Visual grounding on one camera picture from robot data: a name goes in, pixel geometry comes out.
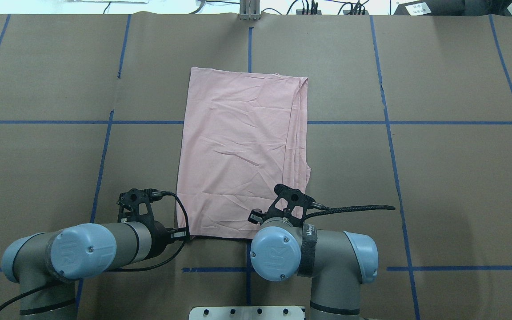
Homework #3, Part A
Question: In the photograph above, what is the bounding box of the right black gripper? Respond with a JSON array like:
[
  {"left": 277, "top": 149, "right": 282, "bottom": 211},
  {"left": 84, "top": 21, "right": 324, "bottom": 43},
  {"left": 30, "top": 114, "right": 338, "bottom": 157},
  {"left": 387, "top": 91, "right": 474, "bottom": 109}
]
[{"left": 248, "top": 184, "right": 315, "bottom": 228}]

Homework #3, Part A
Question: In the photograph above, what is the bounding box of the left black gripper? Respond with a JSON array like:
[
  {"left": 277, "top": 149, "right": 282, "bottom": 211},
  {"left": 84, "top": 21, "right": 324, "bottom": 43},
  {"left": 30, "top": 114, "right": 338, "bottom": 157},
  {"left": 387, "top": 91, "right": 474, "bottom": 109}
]
[{"left": 117, "top": 188, "right": 190, "bottom": 241}]

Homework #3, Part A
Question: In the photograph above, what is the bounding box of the pink printed t-shirt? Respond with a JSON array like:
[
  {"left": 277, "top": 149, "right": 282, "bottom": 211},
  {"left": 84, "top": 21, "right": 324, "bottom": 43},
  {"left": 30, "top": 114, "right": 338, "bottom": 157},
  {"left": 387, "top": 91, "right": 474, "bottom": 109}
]
[{"left": 176, "top": 67, "right": 311, "bottom": 239}]

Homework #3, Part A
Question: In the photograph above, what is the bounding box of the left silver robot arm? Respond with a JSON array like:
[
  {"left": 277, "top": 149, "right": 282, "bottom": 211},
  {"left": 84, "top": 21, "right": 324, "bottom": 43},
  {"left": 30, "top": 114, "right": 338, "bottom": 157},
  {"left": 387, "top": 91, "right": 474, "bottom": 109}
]
[{"left": 0, "top": 188, "right": 190, "bottom": 320}]

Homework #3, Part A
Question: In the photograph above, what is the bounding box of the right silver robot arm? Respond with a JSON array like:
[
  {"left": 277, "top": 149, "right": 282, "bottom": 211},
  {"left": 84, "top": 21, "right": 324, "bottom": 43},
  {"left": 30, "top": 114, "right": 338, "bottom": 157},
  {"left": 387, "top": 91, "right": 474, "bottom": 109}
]
[{"left": 248, "top": 184, "right": 387, "bottom": 320}]

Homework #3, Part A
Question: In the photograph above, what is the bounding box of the black box with white label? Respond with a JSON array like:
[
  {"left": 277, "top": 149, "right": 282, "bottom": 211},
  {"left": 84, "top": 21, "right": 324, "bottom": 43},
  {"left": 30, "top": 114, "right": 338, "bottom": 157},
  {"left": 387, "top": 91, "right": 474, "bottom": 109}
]
[{"left": 392, "top": 0, "right": 465, "bottom": 16}]

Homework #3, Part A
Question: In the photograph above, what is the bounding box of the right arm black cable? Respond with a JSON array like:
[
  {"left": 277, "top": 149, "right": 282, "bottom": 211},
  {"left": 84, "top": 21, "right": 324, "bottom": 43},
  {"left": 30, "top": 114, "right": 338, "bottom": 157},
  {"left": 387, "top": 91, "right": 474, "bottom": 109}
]
[{"left": 303, "top": 204, "right": 396, "bottom": 220}]

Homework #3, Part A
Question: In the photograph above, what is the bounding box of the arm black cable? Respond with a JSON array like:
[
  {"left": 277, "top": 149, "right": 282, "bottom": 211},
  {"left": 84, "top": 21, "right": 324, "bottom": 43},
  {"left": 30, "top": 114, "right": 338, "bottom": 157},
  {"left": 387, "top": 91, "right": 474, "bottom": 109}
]
[
  {"left": 0, "top": 190, "right": 191, "bottom": 320},
  {"left": 303, "top": 204, "right": 396, "bottom": 220}
]

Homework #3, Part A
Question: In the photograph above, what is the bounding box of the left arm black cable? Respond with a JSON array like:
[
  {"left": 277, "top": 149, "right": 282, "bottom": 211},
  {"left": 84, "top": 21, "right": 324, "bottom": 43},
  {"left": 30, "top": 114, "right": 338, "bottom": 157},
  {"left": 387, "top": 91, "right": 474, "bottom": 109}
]
[{"left": 0, "top": 190, "right": 191, "bottom": 320}]

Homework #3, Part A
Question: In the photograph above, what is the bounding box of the aluminium frame post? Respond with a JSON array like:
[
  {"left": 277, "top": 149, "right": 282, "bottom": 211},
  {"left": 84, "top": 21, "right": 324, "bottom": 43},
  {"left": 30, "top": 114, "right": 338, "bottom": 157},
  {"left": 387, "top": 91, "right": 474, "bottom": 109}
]
[{"left": 238, "top": 0, "right": 261, "bottom": 21}]

